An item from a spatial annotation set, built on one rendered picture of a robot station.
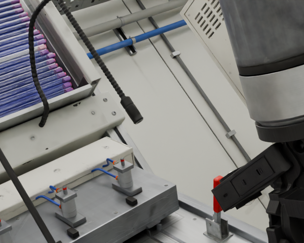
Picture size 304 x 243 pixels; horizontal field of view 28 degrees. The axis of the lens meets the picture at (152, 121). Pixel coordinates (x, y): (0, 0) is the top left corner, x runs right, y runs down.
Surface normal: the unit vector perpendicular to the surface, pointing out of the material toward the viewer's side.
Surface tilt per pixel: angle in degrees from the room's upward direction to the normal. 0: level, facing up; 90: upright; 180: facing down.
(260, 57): 100
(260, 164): 88
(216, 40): 90
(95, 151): 44
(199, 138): 90
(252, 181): 88
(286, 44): 111
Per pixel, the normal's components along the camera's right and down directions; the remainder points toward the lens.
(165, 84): 0.37, -0.47
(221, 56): -0.76, 0.35
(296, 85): -0.10, 0.24
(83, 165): -0.13, -0.91
